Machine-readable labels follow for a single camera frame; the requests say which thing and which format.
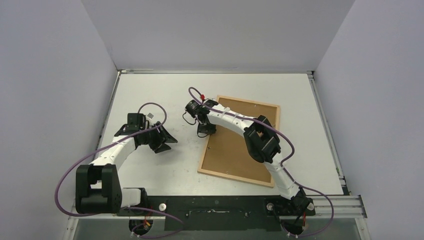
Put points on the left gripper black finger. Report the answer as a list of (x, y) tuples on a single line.
[(166, 137), (162, 148)]

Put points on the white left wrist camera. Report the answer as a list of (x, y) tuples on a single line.
[(150, 116)]

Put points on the front aluminium black mounting rail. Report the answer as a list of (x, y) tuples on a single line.
[(266, 217)]

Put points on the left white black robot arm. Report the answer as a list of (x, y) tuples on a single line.
[(98, 189)]

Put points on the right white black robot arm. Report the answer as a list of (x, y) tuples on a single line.
[(263, 145)]

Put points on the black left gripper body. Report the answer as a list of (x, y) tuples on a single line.
[(153, 138)]

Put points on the brown cardboard backing board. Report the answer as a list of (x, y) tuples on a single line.
[(232, 155)]

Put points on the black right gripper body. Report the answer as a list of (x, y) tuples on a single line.
[(205, 125)]

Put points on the light wooden picture frame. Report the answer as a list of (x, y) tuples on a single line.
[(232, 175)]

